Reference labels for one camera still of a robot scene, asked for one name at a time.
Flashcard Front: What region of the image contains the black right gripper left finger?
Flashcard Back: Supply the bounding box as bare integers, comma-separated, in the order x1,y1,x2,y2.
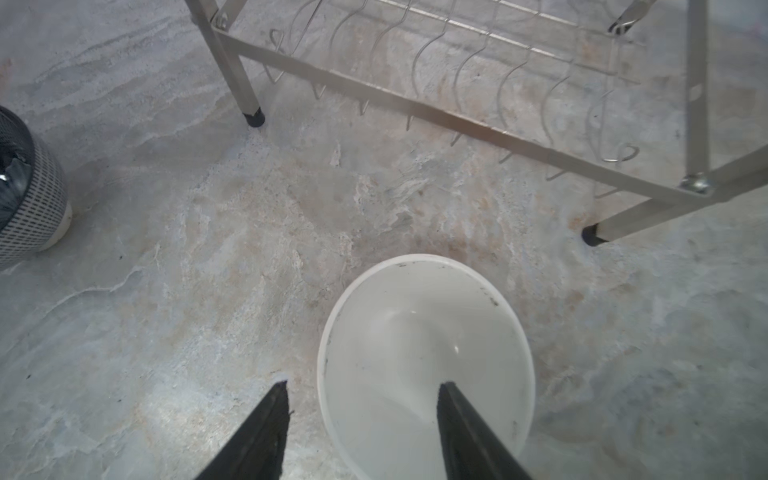
196,381,291,480

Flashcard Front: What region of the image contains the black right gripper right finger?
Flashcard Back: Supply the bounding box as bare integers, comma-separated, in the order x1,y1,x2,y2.
437,382,531,480

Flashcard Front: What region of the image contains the white bowl orange outside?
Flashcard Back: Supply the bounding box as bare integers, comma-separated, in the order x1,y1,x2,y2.
317,254,536,479

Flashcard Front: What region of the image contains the stainless steel dish rack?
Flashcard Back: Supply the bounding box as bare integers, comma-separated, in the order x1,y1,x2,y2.
187,1,767,246

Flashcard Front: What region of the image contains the dark blue patterned bowl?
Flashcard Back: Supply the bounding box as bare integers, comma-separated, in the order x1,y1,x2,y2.
1,107,73,270

